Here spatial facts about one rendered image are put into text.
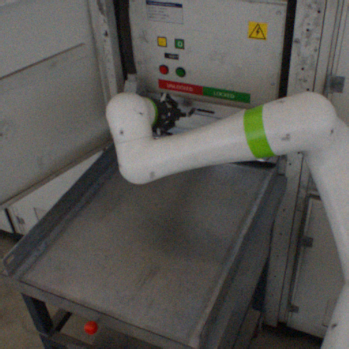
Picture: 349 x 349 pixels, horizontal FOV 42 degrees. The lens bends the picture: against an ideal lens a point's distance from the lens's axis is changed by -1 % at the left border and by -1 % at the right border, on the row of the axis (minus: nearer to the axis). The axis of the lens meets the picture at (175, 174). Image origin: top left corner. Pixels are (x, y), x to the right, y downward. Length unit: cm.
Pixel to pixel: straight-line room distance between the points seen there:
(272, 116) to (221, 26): 49
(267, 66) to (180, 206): 49
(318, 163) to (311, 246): 63
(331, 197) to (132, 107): 51
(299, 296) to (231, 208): 63
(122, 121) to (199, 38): 43
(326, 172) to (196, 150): 30
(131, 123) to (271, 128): 35
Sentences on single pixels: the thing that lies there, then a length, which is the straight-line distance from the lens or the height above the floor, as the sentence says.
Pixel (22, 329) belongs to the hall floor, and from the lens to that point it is 228.
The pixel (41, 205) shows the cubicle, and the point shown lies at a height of 36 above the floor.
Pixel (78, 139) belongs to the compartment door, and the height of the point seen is 91.
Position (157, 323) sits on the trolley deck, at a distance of 114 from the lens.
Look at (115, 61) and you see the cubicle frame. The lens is 158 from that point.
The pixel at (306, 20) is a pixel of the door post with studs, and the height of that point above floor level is 137.
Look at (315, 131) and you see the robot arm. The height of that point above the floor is 128.
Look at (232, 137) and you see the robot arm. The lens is 100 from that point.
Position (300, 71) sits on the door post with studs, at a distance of 133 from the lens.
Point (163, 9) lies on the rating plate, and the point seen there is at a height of 134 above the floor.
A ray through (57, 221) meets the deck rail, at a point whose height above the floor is 85.
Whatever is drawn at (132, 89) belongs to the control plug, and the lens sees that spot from 149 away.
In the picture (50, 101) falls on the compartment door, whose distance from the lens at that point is 152.
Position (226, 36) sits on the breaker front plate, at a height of 128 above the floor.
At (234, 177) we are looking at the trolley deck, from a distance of 151.
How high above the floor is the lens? 180
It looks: 39 degrees down
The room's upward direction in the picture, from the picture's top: 4 degrees counter-clockwise
